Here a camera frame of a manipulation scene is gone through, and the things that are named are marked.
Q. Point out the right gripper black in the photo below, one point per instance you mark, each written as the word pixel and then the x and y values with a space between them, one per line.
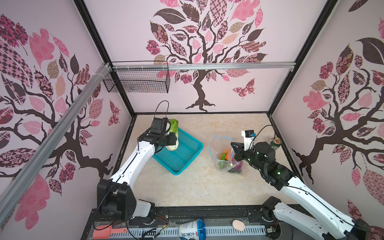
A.
pixel 239 150

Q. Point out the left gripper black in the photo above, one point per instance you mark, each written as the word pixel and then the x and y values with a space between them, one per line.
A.
pixel 172 139

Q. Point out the green lettuce cabbage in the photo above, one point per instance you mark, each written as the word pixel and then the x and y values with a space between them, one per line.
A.
pixel 174 134

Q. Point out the teal plastic basket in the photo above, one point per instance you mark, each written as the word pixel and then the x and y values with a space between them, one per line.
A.
pixel 178 160

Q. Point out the orange carrot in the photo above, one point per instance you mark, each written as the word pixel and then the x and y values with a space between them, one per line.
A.
pixel 225 155

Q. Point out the clear zip bag blue zipper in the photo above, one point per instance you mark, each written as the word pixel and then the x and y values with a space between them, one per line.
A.
pixel 221 151

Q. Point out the purple onion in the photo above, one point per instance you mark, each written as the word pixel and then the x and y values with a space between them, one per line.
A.
pixel 238 166

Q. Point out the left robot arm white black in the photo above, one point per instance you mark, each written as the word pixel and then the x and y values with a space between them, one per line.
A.
pixel 115 197

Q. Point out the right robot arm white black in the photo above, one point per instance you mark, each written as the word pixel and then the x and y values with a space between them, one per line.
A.
pixel 322 222

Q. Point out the green drink can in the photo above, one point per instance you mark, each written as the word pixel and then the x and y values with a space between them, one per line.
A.
pixel 276 143

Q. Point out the white blue yogurt cup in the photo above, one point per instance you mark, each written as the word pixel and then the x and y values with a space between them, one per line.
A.
pixel 193 230

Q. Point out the red plastic scoop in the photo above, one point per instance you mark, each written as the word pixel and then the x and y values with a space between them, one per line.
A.
pixel 107 232

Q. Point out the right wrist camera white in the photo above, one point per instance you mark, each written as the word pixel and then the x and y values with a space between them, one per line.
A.
pixel 249 136

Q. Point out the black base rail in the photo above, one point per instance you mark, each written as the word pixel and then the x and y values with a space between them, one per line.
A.
pixel 257 215

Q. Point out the black wire basket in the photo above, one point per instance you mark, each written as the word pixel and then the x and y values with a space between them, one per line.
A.
pixel 138 77

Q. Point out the aluminium rail back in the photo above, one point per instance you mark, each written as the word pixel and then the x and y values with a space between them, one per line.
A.
pixel 204 66

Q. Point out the aluminium rail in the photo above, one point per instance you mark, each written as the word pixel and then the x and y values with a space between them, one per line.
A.
pixel 204 66
pixel 23 180

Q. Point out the white cable tray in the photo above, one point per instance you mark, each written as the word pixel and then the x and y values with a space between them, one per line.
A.
pixel 173 233

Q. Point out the aluminium rail left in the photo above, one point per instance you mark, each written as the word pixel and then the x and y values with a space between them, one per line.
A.
pixel 23 180

